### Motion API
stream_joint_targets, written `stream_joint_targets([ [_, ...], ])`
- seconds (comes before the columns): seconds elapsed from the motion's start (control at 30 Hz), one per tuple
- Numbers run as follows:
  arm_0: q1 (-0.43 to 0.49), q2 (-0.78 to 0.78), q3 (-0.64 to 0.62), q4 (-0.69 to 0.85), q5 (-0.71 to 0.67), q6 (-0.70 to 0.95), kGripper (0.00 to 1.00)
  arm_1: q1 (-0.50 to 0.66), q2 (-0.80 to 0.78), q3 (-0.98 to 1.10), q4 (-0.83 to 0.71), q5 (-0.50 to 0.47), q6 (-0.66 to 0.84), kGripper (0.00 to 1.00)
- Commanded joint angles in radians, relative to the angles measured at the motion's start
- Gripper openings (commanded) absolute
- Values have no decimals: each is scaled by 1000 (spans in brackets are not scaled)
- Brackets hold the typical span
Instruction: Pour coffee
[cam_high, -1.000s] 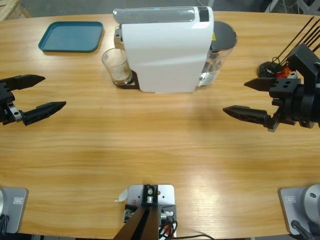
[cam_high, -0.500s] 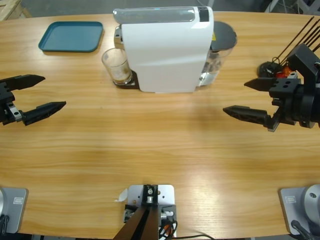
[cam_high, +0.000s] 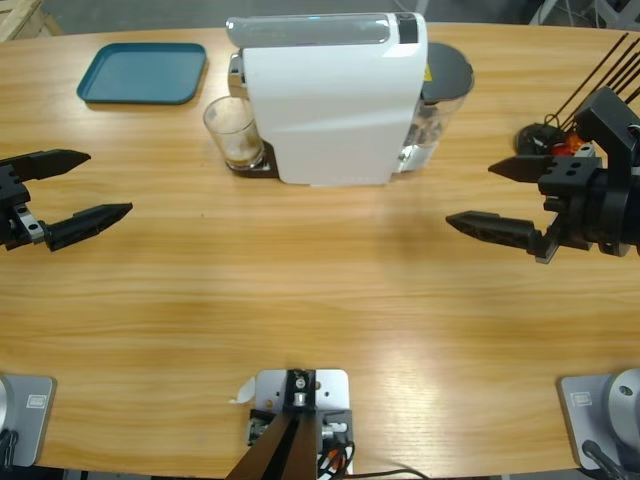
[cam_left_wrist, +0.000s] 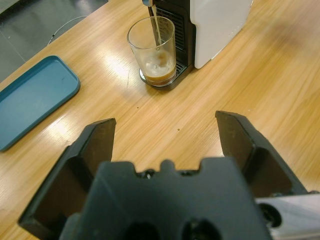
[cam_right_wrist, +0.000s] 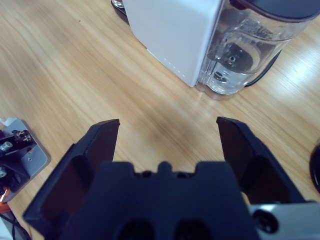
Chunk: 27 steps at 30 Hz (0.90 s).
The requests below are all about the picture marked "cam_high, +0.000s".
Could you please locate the white capsule coffee machine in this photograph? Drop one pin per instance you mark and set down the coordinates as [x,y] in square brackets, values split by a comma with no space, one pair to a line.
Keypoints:
[325,110]

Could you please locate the grey metal frame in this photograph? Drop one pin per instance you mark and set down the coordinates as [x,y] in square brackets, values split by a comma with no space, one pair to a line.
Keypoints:
[545,10]

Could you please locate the clear water tank black lid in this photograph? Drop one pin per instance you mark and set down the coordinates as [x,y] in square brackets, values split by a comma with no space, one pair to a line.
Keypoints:
[447,70]

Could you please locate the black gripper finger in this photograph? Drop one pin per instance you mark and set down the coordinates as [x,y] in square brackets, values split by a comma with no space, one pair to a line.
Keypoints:
[90,222]
[50,164]
[522,167]
[495,230]

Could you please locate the grey metal device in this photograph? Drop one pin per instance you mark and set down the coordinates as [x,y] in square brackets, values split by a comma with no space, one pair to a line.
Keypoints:
[332,395]

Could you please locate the black capsule holder with rods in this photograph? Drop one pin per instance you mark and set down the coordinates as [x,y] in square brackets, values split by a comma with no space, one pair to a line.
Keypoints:
[532,140]

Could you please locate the clear glass cup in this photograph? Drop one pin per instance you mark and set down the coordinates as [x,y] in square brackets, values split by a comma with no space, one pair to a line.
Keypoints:
[237,145]

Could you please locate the teal plastic tray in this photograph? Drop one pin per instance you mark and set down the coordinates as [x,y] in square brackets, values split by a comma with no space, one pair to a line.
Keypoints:
[150,70]

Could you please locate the orange coffee capsule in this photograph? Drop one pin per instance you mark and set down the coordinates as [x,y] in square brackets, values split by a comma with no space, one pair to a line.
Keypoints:
[575,140]

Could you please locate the black clamp bracket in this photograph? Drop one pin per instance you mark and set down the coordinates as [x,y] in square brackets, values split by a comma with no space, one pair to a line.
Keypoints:
[256,415]

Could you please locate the white tape piece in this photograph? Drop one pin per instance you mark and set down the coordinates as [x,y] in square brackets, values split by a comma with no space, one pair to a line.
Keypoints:
[245,392]

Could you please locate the red coffee capsule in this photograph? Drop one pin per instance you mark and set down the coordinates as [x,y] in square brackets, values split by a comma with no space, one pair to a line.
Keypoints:
[559,148]

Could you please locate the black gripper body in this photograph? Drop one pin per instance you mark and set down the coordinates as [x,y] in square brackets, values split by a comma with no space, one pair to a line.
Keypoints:
[15,220]
[600,210]

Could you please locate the grey coffee machine lever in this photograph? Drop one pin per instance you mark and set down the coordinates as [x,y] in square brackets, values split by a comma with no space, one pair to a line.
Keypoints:
[300,30]

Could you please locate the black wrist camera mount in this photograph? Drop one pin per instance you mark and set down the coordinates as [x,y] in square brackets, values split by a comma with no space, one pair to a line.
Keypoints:
[610,125]

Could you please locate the silver drip tray grate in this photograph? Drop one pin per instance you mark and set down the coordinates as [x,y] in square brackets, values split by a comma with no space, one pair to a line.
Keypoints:
[267,167]

